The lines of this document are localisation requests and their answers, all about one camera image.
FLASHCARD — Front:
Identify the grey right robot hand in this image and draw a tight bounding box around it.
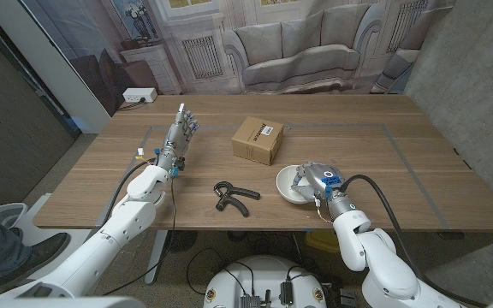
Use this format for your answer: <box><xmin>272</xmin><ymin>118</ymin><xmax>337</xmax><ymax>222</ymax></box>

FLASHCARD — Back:
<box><xmin>289</xmin><ymin>161</ymin><xmax>345</xmax><ymax>203</ymax></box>

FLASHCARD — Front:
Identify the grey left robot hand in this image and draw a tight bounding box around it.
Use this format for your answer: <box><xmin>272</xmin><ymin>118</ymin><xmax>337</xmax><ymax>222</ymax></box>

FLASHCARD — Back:
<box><xmin>156</xmin><ymin>102</ymin><xmax>200</xmax><ymax>172</ymax></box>

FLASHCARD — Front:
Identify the white bowl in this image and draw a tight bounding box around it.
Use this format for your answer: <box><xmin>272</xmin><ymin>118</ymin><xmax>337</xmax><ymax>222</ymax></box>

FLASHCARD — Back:
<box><xmin>276</xmin><ymin>164</ymin><xmax>316</xmax><ymax>205</ymax></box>

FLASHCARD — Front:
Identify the brown cardboard box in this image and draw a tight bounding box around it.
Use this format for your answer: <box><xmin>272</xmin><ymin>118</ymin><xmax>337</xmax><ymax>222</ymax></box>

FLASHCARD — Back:
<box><xmin>231</xmin><ymin>115</ymin><xmax>285</xmax><ymax>167</ymax></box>

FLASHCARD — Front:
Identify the black grip trainer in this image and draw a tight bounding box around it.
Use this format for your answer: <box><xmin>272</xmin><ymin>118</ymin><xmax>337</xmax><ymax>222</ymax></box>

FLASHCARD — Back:
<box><xmin>212</xmin><ymin>181</ymin><xmax>262</xmax><ymax>218</ymax></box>

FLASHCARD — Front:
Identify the white power strip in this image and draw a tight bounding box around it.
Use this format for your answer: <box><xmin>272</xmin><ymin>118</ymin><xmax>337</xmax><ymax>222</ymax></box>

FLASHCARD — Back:
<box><xmin>122</xmin><ymin>87</ymin><xmax>158</xmax><ymax>104</ymax></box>

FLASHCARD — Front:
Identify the yellow floor object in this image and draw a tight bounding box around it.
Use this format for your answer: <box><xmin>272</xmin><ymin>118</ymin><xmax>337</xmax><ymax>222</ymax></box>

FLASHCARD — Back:
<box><xmin>305</xmin><ymin>230</ymin><xmax>342</xmax><ymax>253</ymax></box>

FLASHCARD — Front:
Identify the black round floor fan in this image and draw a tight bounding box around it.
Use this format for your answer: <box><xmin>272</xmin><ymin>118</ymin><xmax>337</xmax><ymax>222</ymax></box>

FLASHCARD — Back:
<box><xmin>167</xmin><ymin>229</ymin><xmax>199</xmax><ymax>254</ymax></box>

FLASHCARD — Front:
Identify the white robot torso base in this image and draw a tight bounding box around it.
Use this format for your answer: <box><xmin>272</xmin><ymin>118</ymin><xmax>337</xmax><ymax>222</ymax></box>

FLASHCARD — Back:
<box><xmin>202</xmin><ymin>255</ymin><xmax>329</xmax><ymax>308</ymax></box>

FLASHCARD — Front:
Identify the white table leg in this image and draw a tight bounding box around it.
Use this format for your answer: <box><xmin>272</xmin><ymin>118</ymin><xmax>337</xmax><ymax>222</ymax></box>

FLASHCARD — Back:
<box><xmin>143</xmin><ymin>229</ymin><xmax>169</xmax><ymax>286</ymax></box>

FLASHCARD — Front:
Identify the printed living room backdrop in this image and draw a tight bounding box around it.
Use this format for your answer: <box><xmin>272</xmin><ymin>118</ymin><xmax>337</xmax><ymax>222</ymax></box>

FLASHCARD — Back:
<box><xmin>21</xmin><ymin>0</ymin><xmax>457</xmax><ymax>116</ymax></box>

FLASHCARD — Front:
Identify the white floor platform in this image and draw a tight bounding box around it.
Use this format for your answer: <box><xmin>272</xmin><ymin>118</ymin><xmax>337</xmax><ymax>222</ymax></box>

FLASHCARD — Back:
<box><xmin>13</xmin><ymin>192</ymin><xmax>80</xmax><ymax>281</ymax></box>

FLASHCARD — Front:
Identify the dark shoe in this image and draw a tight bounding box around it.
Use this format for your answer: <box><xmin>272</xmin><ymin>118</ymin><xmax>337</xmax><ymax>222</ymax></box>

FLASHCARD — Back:
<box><xmin>0</xmin><ymin>232</ymin><xmax>71</xmax><ymax>286</ymax></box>

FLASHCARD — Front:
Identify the white round bin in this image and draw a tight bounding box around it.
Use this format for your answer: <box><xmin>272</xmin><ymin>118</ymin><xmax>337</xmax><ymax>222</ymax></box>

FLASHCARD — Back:
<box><xmin>0</xmin><ymin>202</ymin><xmax>29</xmax><ymax>228</ymax></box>

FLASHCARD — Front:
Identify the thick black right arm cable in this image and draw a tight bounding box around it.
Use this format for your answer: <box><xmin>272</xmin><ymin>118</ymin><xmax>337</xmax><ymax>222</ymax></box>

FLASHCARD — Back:
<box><xmin>338</xmin><ymin>174</ymin><xmax>487</xmax><ymax>308</ymax></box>

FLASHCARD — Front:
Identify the black power strip cable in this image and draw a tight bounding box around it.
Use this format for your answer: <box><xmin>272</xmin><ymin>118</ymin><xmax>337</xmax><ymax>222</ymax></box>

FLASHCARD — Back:
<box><xmin>117</xmin><ymin>97</ymin><xmax>147</xmax><ymax>111</ymax></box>

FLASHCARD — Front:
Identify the thin black hanging cable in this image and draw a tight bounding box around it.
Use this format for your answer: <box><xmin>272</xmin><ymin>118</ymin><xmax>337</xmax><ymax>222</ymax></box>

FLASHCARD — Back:
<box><xmin>100</xmin><ymin>177</ymin><xmax>177</xmax><ymax>297</ymax></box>

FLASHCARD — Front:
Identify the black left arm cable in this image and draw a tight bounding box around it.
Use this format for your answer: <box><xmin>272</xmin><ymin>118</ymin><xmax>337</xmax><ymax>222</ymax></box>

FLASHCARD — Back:
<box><xmin>99</xmin><ymin>157</ymin><xmax>157</xmax><ymax>226</ymax></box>

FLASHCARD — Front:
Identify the black floor cable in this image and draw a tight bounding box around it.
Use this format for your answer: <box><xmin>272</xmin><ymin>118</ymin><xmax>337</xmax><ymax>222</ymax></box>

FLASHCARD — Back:
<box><xmin>185</xmin><ymin>247</ymin><xmax>257</xmax><ymax>297</ymax></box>

